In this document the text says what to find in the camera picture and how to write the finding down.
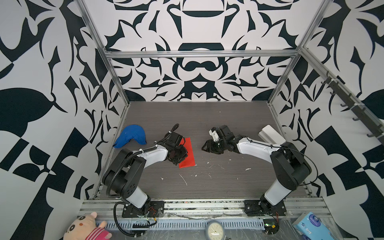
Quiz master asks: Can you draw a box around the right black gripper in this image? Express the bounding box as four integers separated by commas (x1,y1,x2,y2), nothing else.
200,139,228,154

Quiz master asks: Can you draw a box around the red square paper sheet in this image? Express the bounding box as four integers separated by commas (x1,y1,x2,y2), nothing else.
179,138,196,169

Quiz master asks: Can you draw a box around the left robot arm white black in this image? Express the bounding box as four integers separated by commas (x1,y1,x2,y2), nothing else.
102,132,188,209

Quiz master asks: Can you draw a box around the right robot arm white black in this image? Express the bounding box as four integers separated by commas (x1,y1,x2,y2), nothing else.
202,125,312,206

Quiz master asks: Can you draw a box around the white rectangular box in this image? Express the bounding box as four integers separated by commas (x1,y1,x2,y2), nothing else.
258,125,286,145

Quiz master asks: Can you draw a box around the blue cloth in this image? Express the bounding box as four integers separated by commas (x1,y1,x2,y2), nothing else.
113,125,147,149

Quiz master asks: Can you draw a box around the round analog clock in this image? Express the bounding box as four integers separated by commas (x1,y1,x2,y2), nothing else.
205,221,226,240

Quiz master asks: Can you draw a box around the blue tissue pack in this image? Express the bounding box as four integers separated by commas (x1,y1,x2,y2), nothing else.
293,212,334,240

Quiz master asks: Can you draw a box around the pink plush toy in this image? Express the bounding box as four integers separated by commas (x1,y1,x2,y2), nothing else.
63,212,112,240

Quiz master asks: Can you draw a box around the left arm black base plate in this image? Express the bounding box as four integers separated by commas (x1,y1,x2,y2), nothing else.
122,201,165,218

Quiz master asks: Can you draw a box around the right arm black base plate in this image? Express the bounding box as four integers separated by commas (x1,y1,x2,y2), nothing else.
244,200,287,217

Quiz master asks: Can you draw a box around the black cable at left base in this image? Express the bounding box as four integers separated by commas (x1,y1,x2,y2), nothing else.
112,201,157,238

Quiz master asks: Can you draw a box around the white slotted cable duct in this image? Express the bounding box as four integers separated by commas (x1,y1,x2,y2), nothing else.
95,218,266,231

